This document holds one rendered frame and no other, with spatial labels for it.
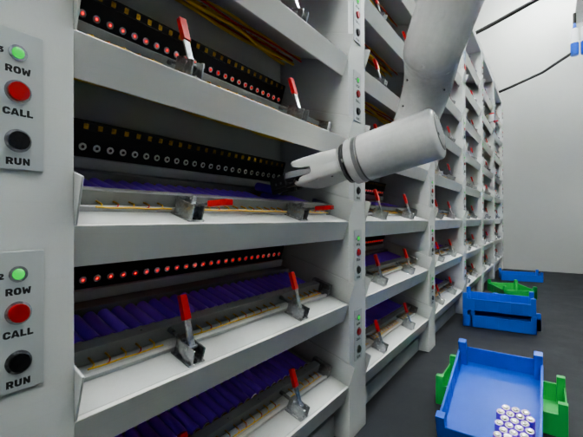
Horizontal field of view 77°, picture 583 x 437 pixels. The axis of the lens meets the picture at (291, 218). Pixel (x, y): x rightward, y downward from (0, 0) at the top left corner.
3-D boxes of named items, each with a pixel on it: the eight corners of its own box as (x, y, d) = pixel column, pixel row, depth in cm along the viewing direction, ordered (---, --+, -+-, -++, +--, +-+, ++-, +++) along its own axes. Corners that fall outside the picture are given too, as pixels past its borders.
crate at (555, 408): (565, 404, 102) (565, 375, 102) (568, 440, 86) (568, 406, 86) (450, 377, 120) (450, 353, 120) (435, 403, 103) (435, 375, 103)
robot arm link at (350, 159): (370, 140, 70) (356, 145, 72) (350, 131, 63) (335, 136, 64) (379, 182, 69) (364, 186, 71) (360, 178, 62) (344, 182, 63)
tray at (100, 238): (343, 239, 86) (354, 200, 85) (68, 268, 37) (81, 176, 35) (278, 214, 97) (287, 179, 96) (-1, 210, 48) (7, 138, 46)
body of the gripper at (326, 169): (361, 146, 71) (312, 163, 78) (337, 136, 63) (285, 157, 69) (369, 183, 71) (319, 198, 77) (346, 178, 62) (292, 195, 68)
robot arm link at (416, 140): (366, 132, 69) (350, 137, 62) (437, 105, 62) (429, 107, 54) (380, 173, 70) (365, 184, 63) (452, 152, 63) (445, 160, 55)
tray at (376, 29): (424, 83, 144) (435, 47, 141) (359, 12, 94) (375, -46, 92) (377, 79, 155) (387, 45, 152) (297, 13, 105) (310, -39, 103)
